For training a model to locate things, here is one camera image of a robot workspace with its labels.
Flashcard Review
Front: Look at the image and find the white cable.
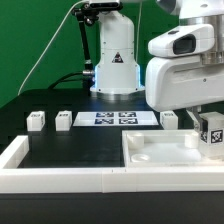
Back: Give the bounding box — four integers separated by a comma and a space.
17, 0, 88, 97

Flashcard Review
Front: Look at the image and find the white square table top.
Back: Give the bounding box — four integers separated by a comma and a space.
122, 129, 224, 168

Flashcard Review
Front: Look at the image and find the white sheet with tags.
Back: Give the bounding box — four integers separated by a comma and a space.
74, 111, 158, 126

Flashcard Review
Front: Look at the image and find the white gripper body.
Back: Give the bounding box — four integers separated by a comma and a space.
145, 55, 224, 112

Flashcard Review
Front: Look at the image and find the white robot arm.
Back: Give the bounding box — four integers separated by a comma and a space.
89, 0, 224, 133

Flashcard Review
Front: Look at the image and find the white U-shaped fence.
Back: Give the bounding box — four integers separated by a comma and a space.
0, 135, 224, 194

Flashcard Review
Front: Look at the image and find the black cable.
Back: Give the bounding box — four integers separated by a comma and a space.
48, 71, 88, 90

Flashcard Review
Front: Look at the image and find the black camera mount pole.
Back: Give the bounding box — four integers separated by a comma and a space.
72, 3, 99, 91

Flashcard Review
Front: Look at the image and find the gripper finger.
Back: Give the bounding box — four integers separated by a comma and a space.
186, 107, 202, 133

